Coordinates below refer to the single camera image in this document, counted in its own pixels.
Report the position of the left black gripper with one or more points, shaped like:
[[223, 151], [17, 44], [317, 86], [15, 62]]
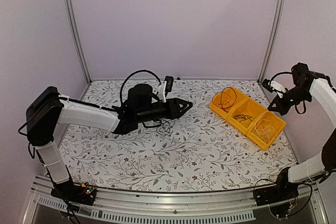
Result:
[[175, 112]]

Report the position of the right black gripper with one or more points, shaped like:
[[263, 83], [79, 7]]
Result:
[[282, 108]]

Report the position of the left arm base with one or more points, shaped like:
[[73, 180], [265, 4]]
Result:
[[68, 191]]

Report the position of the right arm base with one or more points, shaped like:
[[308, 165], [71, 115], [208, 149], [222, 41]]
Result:
[[281, 197]]

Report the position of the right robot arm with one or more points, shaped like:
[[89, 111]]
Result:
[[307, 86]]

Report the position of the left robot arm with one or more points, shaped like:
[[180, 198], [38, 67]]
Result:
[[51, 108]]

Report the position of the yellow bin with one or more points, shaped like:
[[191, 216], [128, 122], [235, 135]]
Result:
[[266, 129], [223, 102], [245, 114]]

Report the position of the yellow bin middle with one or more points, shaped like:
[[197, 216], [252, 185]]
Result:
[[245, 114]]

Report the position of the floral table mat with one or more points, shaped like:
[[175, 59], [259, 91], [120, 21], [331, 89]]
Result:
[[198, 152]]

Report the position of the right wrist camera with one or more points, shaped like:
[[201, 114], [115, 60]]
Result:
[[274, 86]]

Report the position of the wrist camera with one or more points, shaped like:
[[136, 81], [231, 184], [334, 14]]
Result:
[[165, 88], [274, 86]]

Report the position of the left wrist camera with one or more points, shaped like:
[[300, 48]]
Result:
[[165, 88]]

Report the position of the aluminium front rail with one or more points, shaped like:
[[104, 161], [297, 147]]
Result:
[[121, 206]]

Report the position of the right aluminium post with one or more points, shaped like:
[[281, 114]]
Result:
[[272, 38]]

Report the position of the aluminium post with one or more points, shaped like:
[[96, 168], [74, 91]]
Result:
[[272, 38], [76, 40]]

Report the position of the left aluminium post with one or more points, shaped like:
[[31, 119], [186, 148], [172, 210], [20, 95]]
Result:
[[76, 40]]

